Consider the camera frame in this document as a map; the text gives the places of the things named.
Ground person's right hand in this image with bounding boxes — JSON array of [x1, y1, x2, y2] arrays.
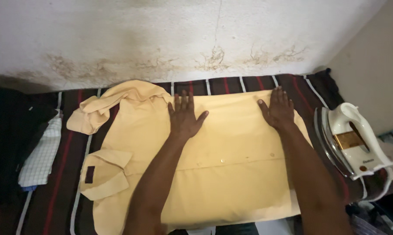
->
[[257, 86, 295, 131]]

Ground person's left hand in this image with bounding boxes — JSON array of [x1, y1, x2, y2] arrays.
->
[[168, 90, 209, 138]]

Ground yellow button shirt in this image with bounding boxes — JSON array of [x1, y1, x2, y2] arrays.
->
[[67, 80, 313, 235]]

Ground white electric iron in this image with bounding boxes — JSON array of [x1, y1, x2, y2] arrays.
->
[[314, 102, 393, 181]]

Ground person's dark trousers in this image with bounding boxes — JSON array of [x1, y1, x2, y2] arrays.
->
[[169, 223, 259, 235]]

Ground dark striped blanket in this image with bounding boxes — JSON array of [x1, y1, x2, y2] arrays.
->
[[0, 68, 393, 235]]

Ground heap of striped grey clothes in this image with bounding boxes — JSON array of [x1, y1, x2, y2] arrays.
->
[[346, 195, 393, 235]]

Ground white checked folded cloth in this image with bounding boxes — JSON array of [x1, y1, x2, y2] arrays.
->
[[18, 110, 63, 192]]

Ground heap of dark clothes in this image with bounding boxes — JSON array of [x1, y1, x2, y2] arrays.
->
[[0, 86, 59, 209]]

